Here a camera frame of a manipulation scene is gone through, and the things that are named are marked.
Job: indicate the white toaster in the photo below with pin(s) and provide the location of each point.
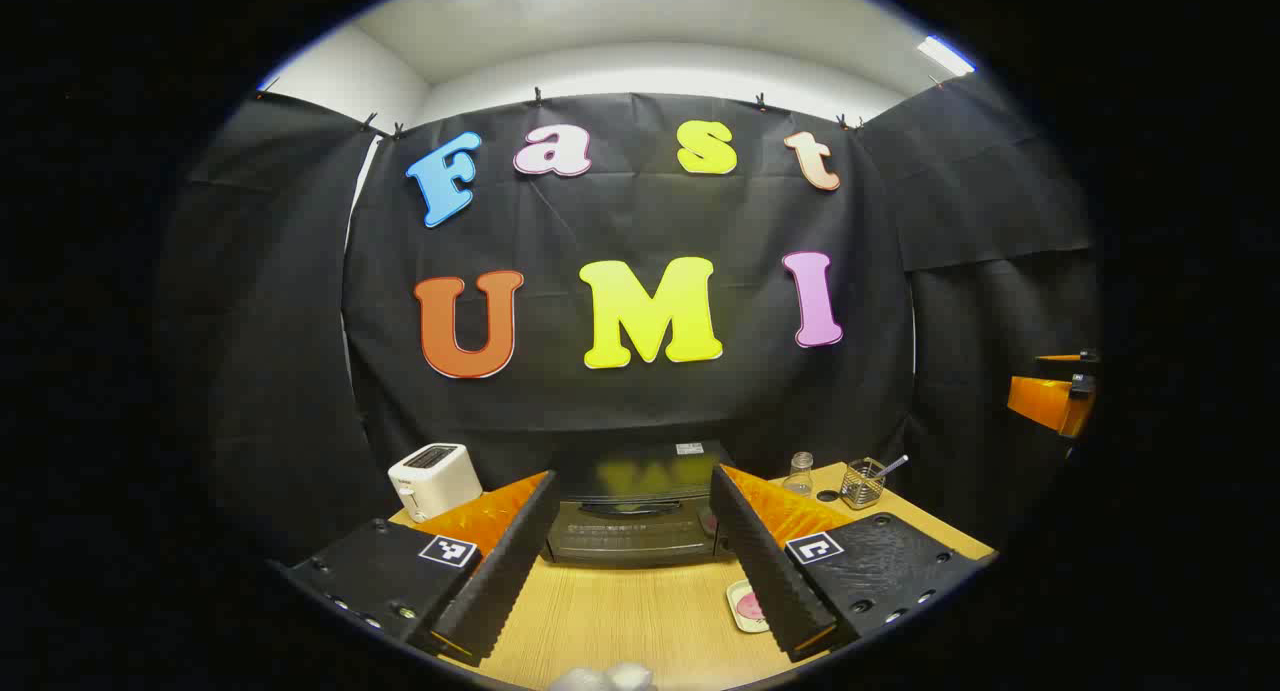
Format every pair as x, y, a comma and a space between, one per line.
435, 481

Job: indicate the black electric oven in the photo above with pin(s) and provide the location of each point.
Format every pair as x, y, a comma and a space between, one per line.
630, 536

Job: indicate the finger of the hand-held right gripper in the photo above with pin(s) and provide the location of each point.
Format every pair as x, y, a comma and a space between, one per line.
1045, 403
1065, 357

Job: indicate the white rectangular food plate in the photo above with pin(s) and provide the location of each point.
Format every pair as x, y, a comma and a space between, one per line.
738, 611

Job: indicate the pink ham slice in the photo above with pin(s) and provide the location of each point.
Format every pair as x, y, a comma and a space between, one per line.
750, 607

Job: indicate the black backdrop cloth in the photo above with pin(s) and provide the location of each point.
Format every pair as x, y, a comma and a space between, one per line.
640, 411

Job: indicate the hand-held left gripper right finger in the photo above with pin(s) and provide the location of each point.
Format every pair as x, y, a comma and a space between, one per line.
770, 571

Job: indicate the ceiling light panel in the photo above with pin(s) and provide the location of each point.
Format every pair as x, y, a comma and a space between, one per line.
946, 56

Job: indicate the glass bottle with yellow label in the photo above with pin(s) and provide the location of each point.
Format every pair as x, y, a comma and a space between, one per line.
799, 479

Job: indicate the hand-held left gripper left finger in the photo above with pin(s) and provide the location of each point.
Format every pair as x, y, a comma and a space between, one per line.
505, 571

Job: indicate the metal spoon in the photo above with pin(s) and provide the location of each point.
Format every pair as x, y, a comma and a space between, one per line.
892, 464

